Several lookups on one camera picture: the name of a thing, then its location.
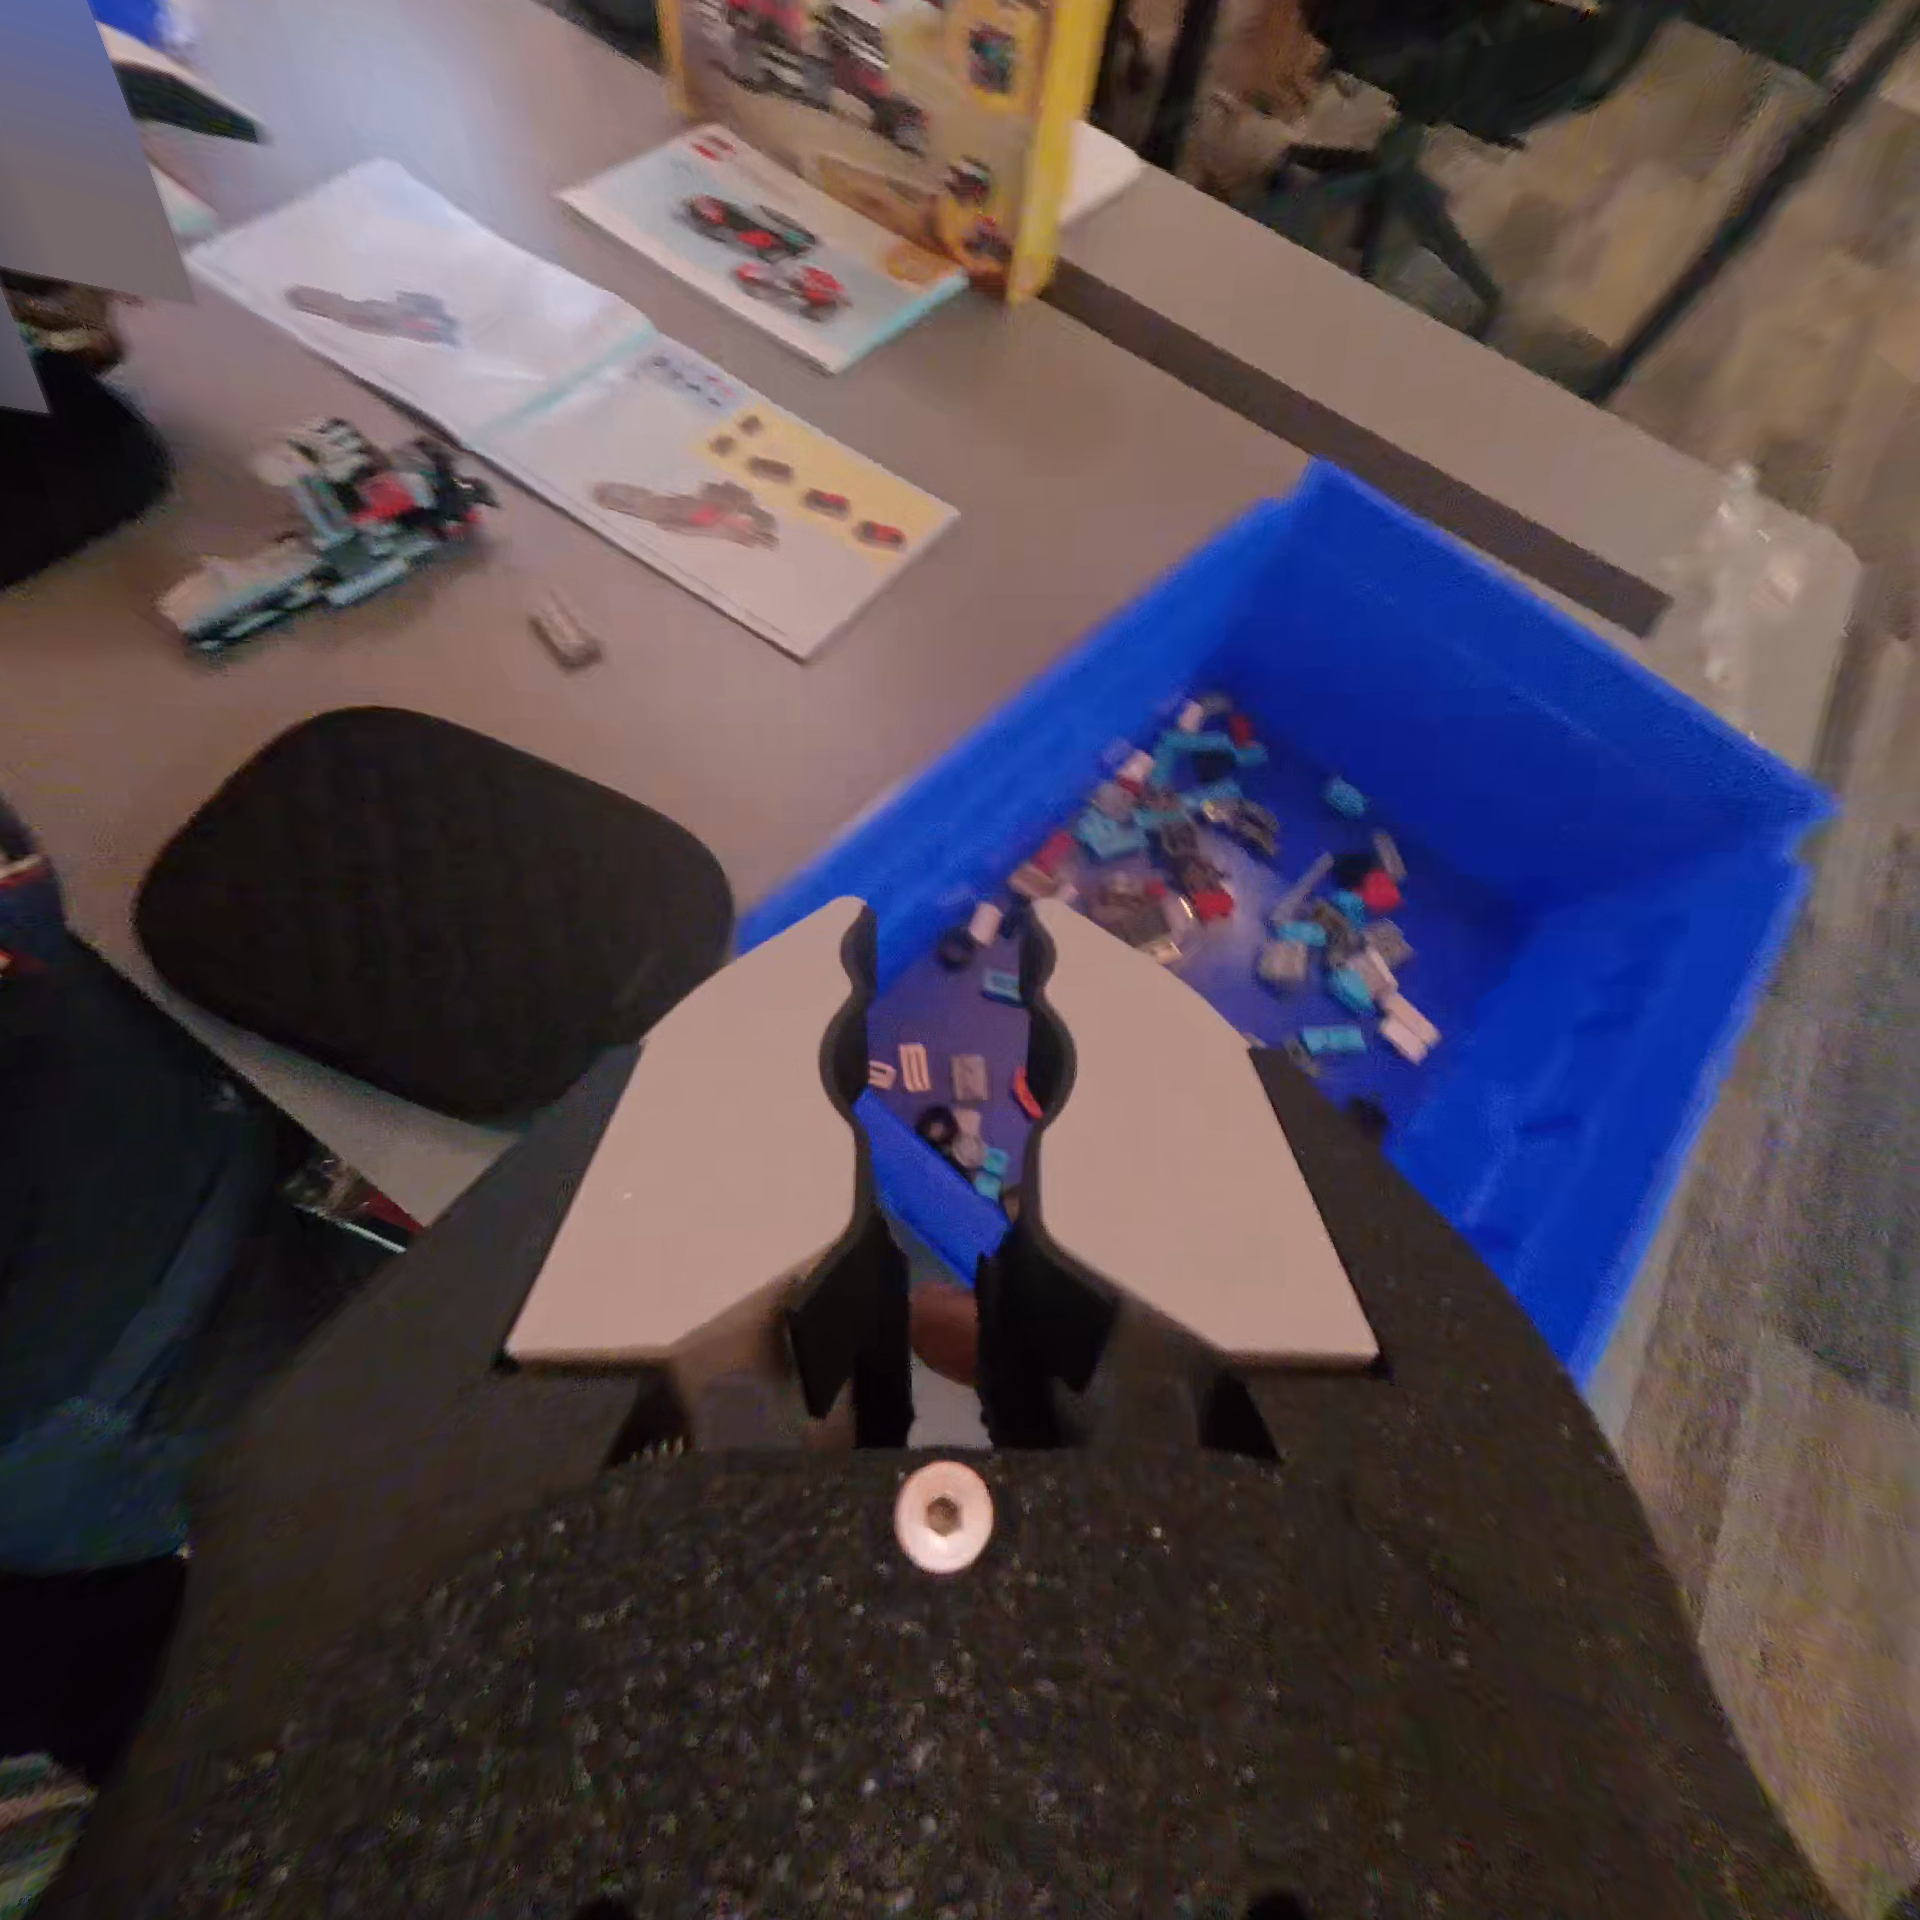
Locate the toy set cardboard box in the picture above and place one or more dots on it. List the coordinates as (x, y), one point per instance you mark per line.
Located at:
(898, 119)

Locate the toy brick truck model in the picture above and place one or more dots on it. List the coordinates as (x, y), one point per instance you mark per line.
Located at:
(343, 522)

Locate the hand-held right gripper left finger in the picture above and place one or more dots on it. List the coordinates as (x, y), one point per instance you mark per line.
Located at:
(705, 1198)

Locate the closed instruction booklet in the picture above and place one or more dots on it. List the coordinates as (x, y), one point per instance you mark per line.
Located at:
(721, 192)

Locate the black textured wrist pad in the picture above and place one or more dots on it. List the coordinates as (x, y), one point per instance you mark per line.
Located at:
(434, 899)

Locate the clear plastic bag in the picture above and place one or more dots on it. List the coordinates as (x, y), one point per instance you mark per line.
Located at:
(1765, 556)

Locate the open instruction booklet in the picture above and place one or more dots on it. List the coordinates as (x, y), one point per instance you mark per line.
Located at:
(452, 325)

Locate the black office chair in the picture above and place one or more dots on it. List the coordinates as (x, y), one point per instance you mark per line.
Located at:
(1442, 105)

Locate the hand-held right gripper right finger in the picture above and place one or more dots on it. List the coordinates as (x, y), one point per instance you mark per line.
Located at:
(1199, 1198)

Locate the pile of loose toy bricks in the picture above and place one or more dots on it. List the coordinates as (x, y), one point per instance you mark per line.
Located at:
(1199, 869)

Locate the blue plastic bin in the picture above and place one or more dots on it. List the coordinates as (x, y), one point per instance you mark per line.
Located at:
(1576, 780)

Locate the grey desk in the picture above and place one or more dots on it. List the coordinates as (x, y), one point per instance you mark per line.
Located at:
(1050, 451)

